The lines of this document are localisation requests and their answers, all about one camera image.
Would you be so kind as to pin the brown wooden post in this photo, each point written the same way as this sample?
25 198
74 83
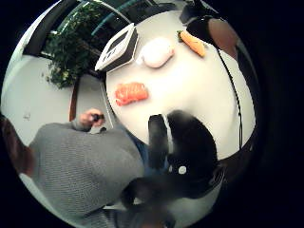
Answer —
74 99

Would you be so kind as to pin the white and black box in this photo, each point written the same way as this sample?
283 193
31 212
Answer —
118 47

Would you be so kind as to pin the small black clicker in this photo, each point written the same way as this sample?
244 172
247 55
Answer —
98 117

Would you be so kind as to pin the green leafy plant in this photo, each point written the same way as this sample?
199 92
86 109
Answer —
68 53

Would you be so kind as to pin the white round soft toy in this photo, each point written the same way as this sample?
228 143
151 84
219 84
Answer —
157 52

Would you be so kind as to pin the orange toy carrot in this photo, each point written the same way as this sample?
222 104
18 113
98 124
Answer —
193 43

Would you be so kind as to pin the the person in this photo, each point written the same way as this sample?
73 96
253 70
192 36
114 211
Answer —
85 164

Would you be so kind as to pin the black device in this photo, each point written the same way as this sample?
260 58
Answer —
201 30

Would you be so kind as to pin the brown chair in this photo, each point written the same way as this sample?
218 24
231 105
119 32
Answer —
223 36

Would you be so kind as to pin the orange toy salmon slice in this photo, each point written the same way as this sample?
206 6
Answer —
130 93

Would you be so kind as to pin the teal pole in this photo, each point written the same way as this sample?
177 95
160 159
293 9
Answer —
110 17

